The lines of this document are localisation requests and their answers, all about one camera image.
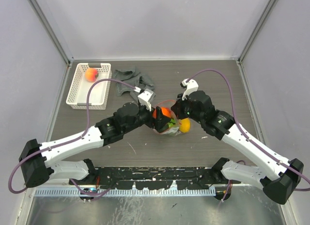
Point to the peach fruit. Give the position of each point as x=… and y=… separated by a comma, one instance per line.
x=91, y=74

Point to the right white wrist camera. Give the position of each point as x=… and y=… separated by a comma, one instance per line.
x=190, y=86

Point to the grey crumpled cloth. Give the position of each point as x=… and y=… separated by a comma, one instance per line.
x=134, y=77

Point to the yellow lemon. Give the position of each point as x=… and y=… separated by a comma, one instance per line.
x=184, y=125

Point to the green striped melon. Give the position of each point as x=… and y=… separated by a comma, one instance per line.
x=173, y=123

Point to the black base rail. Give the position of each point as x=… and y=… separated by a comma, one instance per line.
x=153, y=178

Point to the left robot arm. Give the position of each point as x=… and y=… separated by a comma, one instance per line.
x=41, y=162

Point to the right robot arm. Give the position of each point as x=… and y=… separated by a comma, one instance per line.
x=274, y=174

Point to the white slotted cable duct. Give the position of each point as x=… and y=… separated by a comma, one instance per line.
x=71, y=192

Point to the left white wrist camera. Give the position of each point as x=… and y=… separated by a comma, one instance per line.
x=145, y=97

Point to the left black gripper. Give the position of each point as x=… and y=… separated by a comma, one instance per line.
x=160, y=121

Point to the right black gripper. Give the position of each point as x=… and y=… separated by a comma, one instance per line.
x=177, y=107

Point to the orange fruit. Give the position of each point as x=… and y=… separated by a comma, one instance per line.
x=164, y=111

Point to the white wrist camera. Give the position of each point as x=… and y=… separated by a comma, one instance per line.
x=190, y=86
x=145, y=97

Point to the clear zip top bag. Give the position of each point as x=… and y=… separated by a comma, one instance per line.
x=163, y=126

